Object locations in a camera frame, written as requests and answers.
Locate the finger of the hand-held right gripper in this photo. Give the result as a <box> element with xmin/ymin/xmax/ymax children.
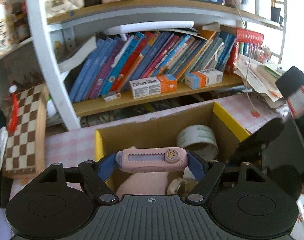
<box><xmin>228</xmin><ymin>118</ymin><xmax>285</xmax><ymax>167</ymax></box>
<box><xmin>275</xmin><ymin>66</ymin><xmax>304</xmax><ymax>120</ymax></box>

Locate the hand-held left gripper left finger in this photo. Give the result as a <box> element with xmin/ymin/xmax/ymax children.
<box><xmin>38</xmin><ymin>152</ymin><xmax>119</xmax><ymax>205</ymax></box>

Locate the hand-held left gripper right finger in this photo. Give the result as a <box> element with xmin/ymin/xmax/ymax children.
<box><xmin>185</xmin><ymin>150</ymin><xmax>266</xmax><ymax>205</ymax></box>

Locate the white packing tape roll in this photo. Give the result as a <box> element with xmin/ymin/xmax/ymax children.
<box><xmin>176</xmin><ymin>124</ymin><xmax>219</xmax><ymax>160</ymax></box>

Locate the pink utility knife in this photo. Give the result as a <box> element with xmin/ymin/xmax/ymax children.
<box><xmin>115</xmin><ymin>147</ymin><xmax>189</xmax><ymax>173</ymax></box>

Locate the cardboard box with yellow flaps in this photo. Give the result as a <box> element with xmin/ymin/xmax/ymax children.
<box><xmin>94</xmin><ymin>101</ymin><xmax>254</xmax><ymax>200</ymax></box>

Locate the pile of loose papers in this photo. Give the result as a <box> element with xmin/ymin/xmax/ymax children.
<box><xmin>233</xmin><ymin>52</ymin><xmax>290</xmax><ymax>109</ymax></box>

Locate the pink checkered tablecloth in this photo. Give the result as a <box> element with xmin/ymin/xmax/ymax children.
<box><xmin>9</xmin><ymin>94</ymin><xmax>304</xmax><ymax>240</ymax></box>

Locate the black cup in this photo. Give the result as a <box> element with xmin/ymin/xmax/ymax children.
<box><xmin>271</xmin><ymin>6</ymin><xmax>282</xmax><ymax>23</ymax></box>

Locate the small red white box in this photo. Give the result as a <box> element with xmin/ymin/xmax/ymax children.
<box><xmin>102</xmin><ymin>91</ymin><xmax>121</xmax><ymax>102</ymax></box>

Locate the small white orange toothpaste box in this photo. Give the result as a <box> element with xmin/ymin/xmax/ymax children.
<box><xmin>184</xmin><ymin>69</ymin><xmax>224</xmax><ymax>90</ymax></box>

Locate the wooden folding chessboard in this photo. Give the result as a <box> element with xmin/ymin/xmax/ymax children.
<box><xmin>3</xmin><ymin>84</ymin><xmax>48</xmax><ymax>180</ymax></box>

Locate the large white orange toothpaste box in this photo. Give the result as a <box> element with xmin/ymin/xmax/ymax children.
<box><xmin>129</xmin><ymin>74</ymin><xmax>178</xmax><ymax>99</ymax></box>

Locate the red tassel ornament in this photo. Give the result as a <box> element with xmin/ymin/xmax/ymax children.
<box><xmin>7</xmin><ymin>85</ymin><xmax>19</xmax><ymax>132</ymax></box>

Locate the row of leaning books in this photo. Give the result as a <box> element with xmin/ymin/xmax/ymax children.
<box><xmin>58</xmin><ymin>29</ymin><xmax>264</xmax><ymax>103</ymax></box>

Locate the white bookshelf with wooden boards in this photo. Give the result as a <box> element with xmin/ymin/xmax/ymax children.
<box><xmin>24</xmin><ymin>0</ymin><xmax>288</xmax><ymax>132</ymax></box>

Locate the white flat board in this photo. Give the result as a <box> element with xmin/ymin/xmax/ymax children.
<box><xmin>103</xmin><ymin>21</ymin><xmax>195</xmax><ymax>40</ymax></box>

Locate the pale side shelf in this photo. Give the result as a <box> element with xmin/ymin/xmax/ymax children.
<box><xmin>0</xmin><ymin>36</ymin><xmax>43</xmax><ymax>65</ymax></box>

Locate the printed cream bag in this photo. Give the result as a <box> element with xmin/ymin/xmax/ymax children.
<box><xmin>0</xmin><ymin>0</ymin><xmax>29</xmax><ymax>57</ymax></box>

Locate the white charging cable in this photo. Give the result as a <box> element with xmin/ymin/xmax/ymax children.
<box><xmin>222</xmin><ymin>0</ymin><xmax>261</xmax><ymax>130</ymax></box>

